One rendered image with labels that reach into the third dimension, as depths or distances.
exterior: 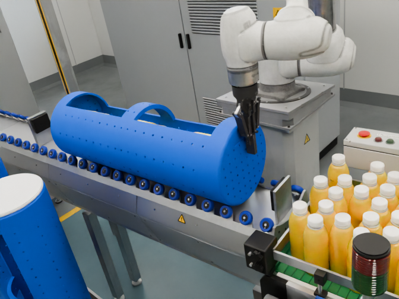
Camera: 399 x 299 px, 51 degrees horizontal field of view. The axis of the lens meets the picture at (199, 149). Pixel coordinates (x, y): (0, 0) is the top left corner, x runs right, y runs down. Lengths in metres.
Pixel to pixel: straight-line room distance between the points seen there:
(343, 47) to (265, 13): 1.25
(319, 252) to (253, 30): 0.60
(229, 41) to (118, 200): 0.86
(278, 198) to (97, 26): 5.83
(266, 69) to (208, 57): 1.62
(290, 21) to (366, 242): 0.59
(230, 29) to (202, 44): 2.26
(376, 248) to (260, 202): 0.71
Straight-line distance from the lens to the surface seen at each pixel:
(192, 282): 2.51
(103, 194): 1.80
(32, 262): 1.70
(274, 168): 1.94
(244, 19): 1.14
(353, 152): 1.45
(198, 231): 1.48
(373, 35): 4.06
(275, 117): 1.74
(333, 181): 1.40
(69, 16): 6.70
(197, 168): 1.29
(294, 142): 1.85
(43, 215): 1.64
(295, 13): 1.15
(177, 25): 3.53
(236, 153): 1.29
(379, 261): 0.80
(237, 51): 1.16
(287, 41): 1.11
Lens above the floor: 1.80
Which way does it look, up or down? 29 degrees down
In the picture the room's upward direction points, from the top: 10 degrees counter-clockwise
